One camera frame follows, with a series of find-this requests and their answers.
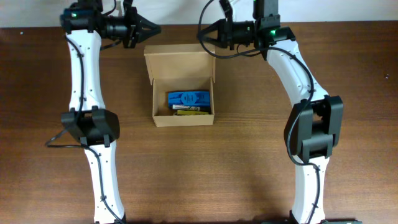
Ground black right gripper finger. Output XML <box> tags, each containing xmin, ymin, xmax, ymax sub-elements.
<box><xmin>198</xmin><ymin>36</ymin><xmax>221</xmax><ymax>48</ymax></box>
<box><xmin>197</xmin><ymin>21</ymin><xmax>221</xmax><ymax>38</ymax></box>

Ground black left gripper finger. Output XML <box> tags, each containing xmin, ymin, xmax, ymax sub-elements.
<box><xmin>137</xmin><ymin>29</ymin><xmax>161</xmax><ymax>43</ymax></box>
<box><xmin>137</xmin><ymin>14</ymin><xmax>161</xmax><ymax>30</ymax></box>

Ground brown cardboard box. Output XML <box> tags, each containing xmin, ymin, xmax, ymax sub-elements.
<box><xmin>144</xmin><ymin>44</ymin><xmax>215</xmax><ymax>128</ymax></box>

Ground blue whiteboard eraser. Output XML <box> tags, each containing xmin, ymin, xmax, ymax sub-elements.
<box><xmin>167</xmin><ymin>91</ymin><xmax>211</xmax><ymax>107</ymax></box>

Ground black whiteboard marker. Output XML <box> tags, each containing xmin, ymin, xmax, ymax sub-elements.
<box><xmin>172</xmin><ymin>105</ymin><xmax>210</xmax><ymax>112</ymax></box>

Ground yellow highlighter pen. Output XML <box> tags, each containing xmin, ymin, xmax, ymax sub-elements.
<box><xmin>174</xmin><ymin>110</ymin><xmax>209</xmax><ymax>116</ymax></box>

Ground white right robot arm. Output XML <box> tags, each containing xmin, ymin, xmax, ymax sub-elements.
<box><xmin>197</xmin><ymin>0</ymin><xmax>343</xmax><ymax>224</ymax></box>

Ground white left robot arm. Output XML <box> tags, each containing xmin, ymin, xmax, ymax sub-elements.
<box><xmin>60</xmin><ymin>1</ymin><xmax>161</xmax><ymax>223</ymax></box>

